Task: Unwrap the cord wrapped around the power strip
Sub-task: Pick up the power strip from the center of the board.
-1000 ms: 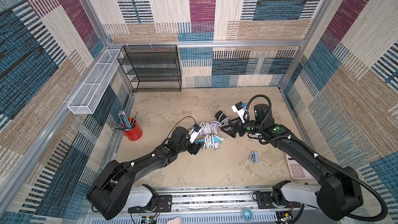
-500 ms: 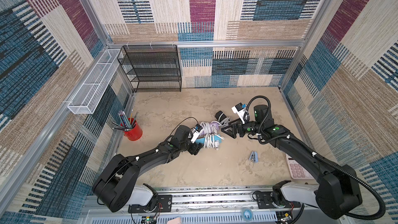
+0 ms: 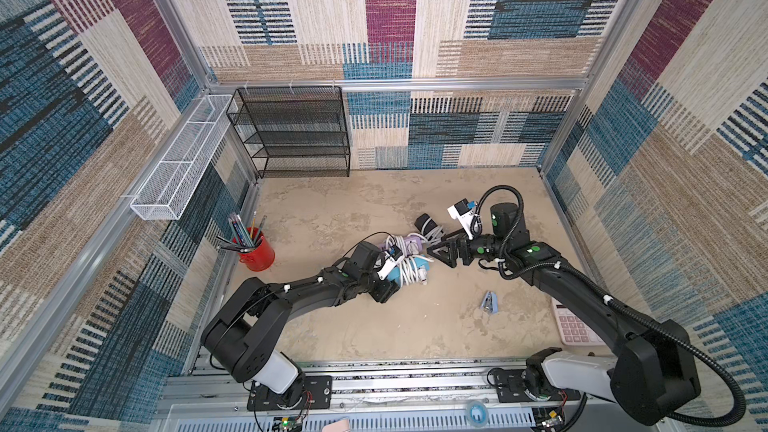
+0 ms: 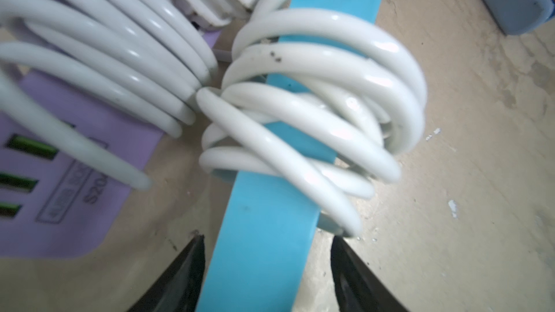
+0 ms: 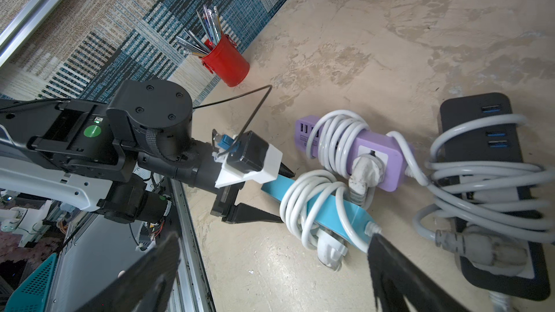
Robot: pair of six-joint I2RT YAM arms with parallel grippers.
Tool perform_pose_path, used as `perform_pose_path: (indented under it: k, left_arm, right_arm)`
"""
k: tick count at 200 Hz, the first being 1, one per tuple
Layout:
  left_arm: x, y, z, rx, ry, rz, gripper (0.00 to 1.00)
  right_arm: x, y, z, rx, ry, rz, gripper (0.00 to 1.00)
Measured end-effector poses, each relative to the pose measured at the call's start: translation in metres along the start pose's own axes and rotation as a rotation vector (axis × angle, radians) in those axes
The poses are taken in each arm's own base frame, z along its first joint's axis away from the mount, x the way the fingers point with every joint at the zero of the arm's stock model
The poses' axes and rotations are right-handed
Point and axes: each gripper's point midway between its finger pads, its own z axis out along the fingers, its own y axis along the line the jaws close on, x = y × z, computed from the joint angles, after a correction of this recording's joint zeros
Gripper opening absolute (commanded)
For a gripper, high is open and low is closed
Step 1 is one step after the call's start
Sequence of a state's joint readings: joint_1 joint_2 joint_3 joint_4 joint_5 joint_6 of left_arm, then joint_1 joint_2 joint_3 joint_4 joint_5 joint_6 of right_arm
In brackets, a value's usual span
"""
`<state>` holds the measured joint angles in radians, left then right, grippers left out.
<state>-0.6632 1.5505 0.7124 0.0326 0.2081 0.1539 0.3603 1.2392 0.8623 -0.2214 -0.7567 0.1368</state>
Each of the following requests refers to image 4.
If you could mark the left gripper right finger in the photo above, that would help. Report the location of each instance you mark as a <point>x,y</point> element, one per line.
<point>357,288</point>

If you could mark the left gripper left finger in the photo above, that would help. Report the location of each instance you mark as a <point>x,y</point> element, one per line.
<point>179,287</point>

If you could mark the teal power strip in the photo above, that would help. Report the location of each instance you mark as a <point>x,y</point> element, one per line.
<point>269,225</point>

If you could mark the purple power strip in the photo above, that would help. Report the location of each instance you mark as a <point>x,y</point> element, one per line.
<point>88,88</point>

